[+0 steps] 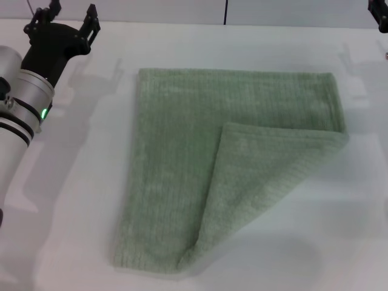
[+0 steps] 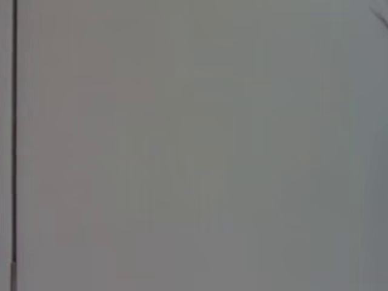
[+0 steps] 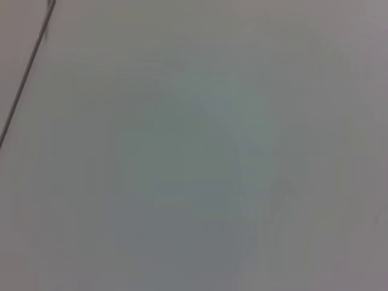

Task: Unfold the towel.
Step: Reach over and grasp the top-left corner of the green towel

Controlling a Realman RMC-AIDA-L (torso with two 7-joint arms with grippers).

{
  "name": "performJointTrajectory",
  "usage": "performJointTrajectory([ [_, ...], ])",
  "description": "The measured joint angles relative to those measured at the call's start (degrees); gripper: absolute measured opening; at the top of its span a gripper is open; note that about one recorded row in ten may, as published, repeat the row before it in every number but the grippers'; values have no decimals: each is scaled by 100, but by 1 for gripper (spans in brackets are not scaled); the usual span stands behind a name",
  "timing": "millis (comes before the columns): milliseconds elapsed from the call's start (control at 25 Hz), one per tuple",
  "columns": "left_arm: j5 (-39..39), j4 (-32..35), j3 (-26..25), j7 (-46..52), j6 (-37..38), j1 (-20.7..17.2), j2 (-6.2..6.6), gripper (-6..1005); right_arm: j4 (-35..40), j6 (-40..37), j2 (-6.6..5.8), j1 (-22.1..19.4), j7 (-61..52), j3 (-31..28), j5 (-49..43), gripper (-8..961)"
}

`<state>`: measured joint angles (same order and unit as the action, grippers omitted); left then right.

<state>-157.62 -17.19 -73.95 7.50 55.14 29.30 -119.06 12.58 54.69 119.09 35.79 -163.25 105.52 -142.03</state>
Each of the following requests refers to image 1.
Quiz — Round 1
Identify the green terry towel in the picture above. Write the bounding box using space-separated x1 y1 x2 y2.
110 68 350 270

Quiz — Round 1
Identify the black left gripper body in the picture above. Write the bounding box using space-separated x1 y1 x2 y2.
20 22 92 88

